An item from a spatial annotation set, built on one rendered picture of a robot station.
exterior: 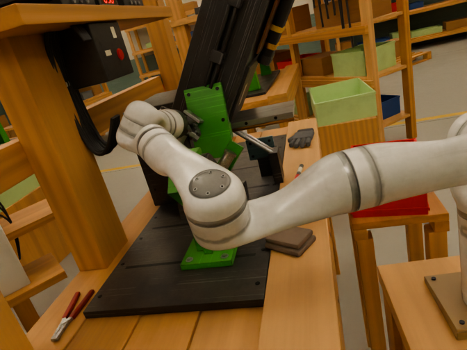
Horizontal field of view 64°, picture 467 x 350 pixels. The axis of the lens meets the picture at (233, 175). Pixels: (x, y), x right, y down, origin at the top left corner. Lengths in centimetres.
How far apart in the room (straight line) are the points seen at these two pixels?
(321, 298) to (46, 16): 79
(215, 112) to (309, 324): 63
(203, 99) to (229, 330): 63
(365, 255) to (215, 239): 77
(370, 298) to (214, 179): 91
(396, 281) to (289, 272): 22
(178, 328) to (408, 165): 53
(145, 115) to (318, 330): 50
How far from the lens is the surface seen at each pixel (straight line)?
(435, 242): 125
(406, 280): 88
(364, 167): 55
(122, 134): 78
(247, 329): 77
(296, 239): 89
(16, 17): 87
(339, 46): 942
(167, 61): 191
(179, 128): 91
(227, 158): 105
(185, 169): 56
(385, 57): 387
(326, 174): 54
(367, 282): 130
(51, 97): 105
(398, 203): 117
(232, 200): 50
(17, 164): 105
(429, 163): 58
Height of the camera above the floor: 140
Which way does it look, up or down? 21 degrees down
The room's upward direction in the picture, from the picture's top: 15 degrees counter-clockwise
